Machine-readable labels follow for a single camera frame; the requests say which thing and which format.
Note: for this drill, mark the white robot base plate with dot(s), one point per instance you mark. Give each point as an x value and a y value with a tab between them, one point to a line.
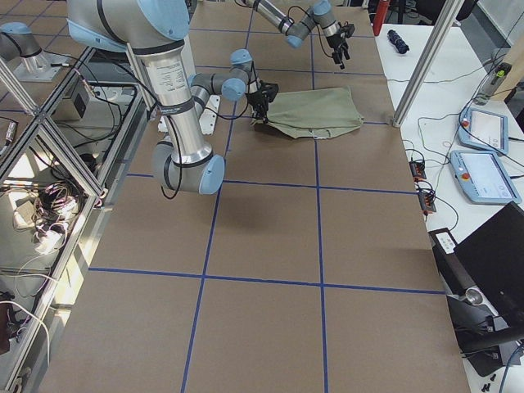
206	107

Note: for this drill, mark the far blue teach pendant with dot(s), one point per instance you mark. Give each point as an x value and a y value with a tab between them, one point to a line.
483	130

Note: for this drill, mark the olive green long-sleeve shirt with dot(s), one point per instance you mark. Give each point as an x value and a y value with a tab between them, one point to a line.
320	114

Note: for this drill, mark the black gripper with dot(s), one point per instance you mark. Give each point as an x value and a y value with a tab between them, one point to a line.
336	41
259	99

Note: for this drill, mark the dark blue folded umbrella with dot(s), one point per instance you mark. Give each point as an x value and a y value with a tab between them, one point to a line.
397	42

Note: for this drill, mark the blue teach pendant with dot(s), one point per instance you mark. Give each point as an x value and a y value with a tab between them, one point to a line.
482	178
483	130

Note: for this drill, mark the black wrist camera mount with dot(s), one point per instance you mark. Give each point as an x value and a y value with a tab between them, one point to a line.
268	90
347	30

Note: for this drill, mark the orange circuit board module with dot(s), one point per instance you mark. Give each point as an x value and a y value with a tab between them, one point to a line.
417	169

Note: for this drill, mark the near blue teach pendant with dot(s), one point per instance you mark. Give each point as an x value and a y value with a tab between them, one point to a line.
482	178

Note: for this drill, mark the black laptop computer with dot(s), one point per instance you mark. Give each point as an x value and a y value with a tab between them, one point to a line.
484	277

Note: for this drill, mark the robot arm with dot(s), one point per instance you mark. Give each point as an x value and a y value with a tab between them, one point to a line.
154	31
298	23

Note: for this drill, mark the aluminium frame post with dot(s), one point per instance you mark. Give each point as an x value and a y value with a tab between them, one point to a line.
436	39

